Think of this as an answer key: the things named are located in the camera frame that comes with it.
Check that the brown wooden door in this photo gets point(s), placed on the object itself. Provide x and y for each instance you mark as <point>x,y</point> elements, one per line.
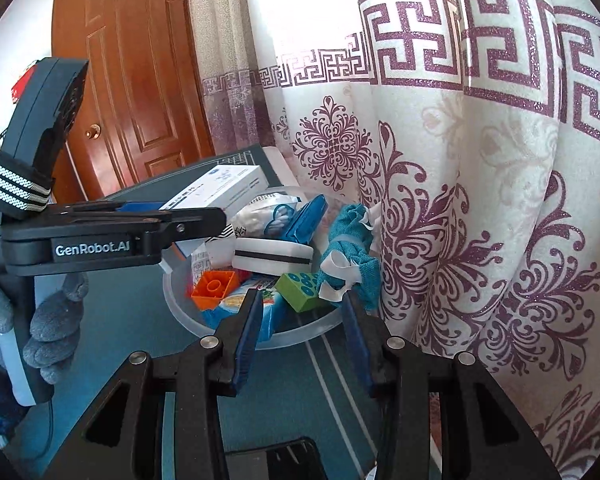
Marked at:
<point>140,85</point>

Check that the person's left hand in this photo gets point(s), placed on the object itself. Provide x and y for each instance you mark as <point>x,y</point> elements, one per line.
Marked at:
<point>55,325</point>

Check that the white sponge with black stripe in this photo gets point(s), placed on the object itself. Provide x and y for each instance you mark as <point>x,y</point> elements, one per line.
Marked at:
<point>270,250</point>

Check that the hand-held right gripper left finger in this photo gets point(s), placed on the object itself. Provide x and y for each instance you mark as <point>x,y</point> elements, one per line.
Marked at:
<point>245,330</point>

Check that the teal desk mat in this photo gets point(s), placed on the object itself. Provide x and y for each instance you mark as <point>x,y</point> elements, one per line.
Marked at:
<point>305,400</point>

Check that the orange toy block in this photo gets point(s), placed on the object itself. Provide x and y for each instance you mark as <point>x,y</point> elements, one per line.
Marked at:
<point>215,290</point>

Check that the teal cloth with white ribbon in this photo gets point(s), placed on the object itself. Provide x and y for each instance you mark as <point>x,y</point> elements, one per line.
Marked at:
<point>345,230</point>

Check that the white cardboard box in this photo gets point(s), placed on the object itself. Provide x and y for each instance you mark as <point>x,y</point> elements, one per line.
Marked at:
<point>230,185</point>

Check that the brass door knob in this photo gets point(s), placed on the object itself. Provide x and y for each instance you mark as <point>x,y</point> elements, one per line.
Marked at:
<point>92,131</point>

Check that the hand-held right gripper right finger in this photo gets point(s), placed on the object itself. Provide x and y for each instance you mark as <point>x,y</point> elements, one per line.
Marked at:
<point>357,340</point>

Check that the clear plastic bowl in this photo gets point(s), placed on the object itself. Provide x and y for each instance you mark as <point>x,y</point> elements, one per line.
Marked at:
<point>300,332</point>

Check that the green toy block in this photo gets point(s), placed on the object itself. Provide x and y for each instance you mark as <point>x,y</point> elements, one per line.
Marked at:
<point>295,292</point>

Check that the blue cracker packet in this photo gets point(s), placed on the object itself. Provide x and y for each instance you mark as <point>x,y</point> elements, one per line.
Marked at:
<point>272,317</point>

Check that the white cotton swab bag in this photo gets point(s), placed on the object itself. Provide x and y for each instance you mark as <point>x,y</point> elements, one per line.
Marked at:
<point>260,220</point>

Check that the red and white packet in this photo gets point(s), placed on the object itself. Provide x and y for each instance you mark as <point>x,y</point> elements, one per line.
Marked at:
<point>200,265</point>

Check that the blue rectangular case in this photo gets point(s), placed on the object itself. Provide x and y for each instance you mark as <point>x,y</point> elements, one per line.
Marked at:
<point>305,220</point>

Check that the white curtain with purple pattern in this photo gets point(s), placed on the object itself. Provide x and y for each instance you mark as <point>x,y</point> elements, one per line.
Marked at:
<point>480,160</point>

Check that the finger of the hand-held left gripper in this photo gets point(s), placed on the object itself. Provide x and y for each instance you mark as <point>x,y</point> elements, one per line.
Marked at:
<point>200,225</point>
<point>140,206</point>

